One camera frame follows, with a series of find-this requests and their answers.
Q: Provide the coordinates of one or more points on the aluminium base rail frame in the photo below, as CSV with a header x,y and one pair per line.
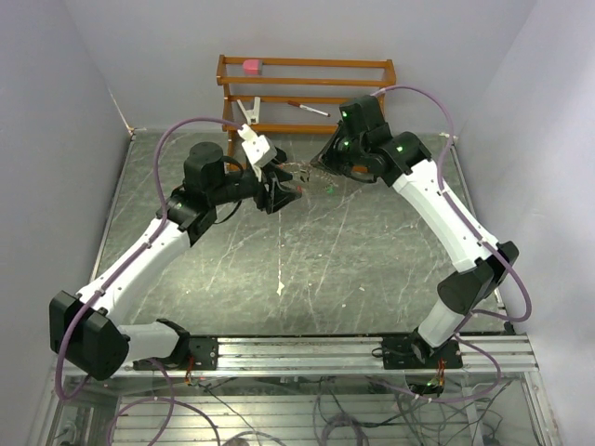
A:
x,y
286,355

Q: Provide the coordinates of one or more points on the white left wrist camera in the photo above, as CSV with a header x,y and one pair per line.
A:
x,y
258,149

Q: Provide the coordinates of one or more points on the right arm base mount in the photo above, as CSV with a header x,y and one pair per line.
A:
x,y
409,351

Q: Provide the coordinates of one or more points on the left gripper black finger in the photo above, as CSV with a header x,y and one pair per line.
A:
x,y
279,175
281,196

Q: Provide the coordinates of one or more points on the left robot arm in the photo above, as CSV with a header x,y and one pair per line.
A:
x,y
88,330

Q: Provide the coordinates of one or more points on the red white marker pen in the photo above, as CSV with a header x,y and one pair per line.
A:
x,y
308,108

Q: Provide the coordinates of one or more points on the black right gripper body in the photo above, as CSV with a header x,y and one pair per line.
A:
x,y
340,152

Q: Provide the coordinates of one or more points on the pink eraser block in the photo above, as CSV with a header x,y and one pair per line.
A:
x,y
252,67

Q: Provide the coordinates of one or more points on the black object on rack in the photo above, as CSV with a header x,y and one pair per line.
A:
x,y
280,156

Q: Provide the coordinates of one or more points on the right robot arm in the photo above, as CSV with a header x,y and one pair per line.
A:
x,y
404,163

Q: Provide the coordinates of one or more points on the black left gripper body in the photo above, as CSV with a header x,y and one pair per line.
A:
x,y
261,195

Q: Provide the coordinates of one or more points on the wooden shelf rack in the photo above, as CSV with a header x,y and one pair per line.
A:
x,y
320,83

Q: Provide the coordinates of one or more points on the white plastic clamp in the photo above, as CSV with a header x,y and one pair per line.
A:
x,y
251,115

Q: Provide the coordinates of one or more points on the round metal keyring disc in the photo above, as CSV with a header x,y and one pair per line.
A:
x,y
309,179

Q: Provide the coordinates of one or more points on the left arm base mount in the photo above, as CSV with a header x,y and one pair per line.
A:
x,y
193,352

